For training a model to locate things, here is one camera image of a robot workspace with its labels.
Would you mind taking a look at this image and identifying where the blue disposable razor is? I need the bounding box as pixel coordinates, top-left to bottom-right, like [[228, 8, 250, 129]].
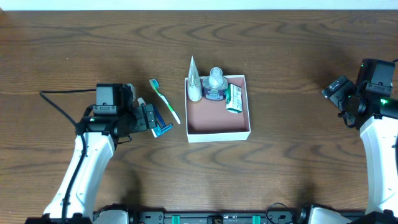
[[152, 105, 173, 138]]

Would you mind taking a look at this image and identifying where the small teal toothpaste tube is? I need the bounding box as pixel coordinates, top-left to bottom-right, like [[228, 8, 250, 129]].
[[137, 98, 162, 138]]

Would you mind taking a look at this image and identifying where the white Pantene tube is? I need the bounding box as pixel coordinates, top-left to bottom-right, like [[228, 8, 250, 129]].
[[187, 57, 202, 102]]

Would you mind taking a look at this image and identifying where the blue soap pump bottle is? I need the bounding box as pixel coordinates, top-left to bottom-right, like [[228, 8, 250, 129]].
[[202, 67, 228, 101]]

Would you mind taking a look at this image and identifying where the green white soap bar package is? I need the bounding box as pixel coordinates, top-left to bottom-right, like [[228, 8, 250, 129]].
[[226, 83, 243, 113]]

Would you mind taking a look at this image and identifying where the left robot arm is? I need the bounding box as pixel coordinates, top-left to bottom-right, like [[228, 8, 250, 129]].
[[26, 104, 158, 223]]

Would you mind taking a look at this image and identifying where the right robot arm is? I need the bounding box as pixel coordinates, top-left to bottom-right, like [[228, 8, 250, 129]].
[[296, 76, 397, 223]]

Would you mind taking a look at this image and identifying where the green white toothbrush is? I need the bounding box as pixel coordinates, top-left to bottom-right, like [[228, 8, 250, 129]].
[[149, 78, 181, 124]]

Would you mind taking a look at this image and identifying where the white box with pink interior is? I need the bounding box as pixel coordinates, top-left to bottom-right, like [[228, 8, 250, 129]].
[[185, 75, 251, 143]]

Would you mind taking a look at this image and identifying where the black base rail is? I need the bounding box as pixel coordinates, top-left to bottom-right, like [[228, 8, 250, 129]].
[[93, 203, 366, 224]]

